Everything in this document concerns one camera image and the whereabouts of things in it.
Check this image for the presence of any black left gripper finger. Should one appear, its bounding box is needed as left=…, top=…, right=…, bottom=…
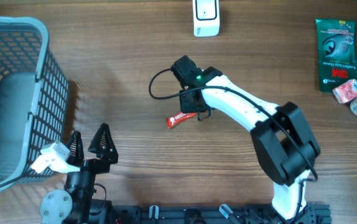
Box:
left=88, top=123, right=119, bottom=164
left=65, top=131, right=84, bottom=165

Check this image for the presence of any red Nescafe stick sachet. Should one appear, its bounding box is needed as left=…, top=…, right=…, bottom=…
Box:
left=166, top=112, right=197, bottom=129

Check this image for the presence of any small red white carton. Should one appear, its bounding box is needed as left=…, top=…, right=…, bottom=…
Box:
left=333, top=79, right=357, bottom=104

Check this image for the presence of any green 3M gloves packet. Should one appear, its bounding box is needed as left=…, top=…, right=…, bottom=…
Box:
left=315, top=19, right=357, bottom=93

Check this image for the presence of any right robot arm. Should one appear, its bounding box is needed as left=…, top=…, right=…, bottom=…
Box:
left=169, top=55, right=320, bottom=223

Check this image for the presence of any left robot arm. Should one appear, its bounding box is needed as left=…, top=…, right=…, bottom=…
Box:
left=32, top=123, right=119, bottom=223

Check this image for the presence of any white barcode scanner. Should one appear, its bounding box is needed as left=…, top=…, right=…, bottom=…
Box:
left=192, top=0, right=220, bottom=37

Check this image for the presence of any grey plastic mesh basket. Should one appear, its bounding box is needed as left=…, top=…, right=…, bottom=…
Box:
left=0, top=17, right=70, bottom=191

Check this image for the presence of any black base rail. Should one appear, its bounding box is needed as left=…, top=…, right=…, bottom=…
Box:
left=103, top=203, right=332, bottom=224

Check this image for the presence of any black right camera cable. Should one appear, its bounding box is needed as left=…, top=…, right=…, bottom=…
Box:
left=148, top=67, right=319, bottom=224

